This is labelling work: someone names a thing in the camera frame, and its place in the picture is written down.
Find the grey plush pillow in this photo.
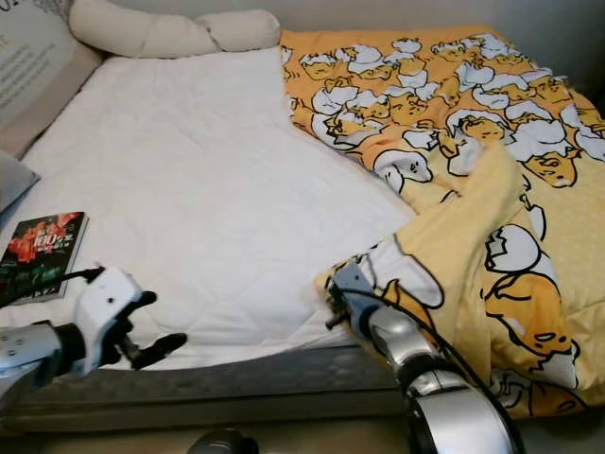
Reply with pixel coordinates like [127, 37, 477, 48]
[0, 151, 41, 214]

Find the yellow cartoon print blanket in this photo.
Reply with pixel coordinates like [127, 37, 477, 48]
[279, 24, 605, 422]

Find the grey quilted mattress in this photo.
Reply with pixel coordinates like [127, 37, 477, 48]
[0, 345, 412, 393]

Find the dark red cover book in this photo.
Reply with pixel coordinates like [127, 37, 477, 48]
[0, 212, 89, 308]

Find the dark robot foot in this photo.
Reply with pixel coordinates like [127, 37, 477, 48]
[187, 428, 254, 454]

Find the white quilted mattress pad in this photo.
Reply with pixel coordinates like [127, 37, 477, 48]
[0, 47, 417, 370]

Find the white ornament print headboard cushion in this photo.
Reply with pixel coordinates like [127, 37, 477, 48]
[0, 0, 103, 157]

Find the beige bolster pillow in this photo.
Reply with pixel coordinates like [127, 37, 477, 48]
[68, 0, 282, 60]

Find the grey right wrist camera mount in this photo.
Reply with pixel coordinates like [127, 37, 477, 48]
[329, 263, 377, 321]

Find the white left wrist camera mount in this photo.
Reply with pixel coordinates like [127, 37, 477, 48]
[74, 267, 145, 351]

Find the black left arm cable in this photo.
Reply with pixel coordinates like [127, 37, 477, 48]
[57, 268, 105, 287]

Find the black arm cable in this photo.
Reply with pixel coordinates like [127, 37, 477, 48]
[340, 288, 526, 454]
[57, 268, 105, 287]

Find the grey bed frame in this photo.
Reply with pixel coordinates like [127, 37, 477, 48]
[0, 383, 412, 432]

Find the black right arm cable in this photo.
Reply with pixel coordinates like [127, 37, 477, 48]
[340, 288, 526, 454]

